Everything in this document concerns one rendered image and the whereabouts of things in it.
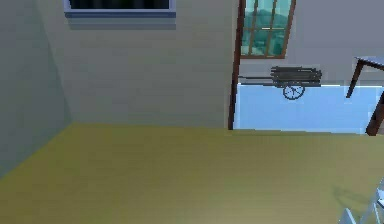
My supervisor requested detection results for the dark grey wheeled cart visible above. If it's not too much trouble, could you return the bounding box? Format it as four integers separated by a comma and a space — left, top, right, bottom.
238, 65, 323, 101

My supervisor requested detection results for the brown framed window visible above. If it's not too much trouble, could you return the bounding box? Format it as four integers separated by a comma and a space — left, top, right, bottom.
239, 0, 297, 60

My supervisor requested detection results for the dark brown wooden table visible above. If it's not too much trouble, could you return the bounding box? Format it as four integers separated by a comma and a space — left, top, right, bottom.
345, 55, 384, 137

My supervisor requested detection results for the grey framed window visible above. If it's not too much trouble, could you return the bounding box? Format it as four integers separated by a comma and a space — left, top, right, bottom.
63, 0, 177, 19

